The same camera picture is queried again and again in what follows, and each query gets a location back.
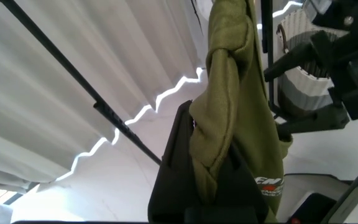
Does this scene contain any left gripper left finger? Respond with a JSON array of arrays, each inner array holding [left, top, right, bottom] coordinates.
[[147, 100, 203, 223]]

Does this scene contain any white laundry basket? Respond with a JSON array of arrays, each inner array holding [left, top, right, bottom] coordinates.
[[275, 7, 349, 118]]

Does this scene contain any black clothes rack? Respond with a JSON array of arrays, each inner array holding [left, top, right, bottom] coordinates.
[[0, 0, 291, 166]]

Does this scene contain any green garment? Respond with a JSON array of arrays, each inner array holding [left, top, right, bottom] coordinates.
[[188, 0, 293, 223]]

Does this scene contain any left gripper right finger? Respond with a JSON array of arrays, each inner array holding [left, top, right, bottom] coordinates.
[[203, 142, 270, 223]]

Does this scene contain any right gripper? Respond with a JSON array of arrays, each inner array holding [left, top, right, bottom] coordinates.
[[263, 29, 358, 137]]

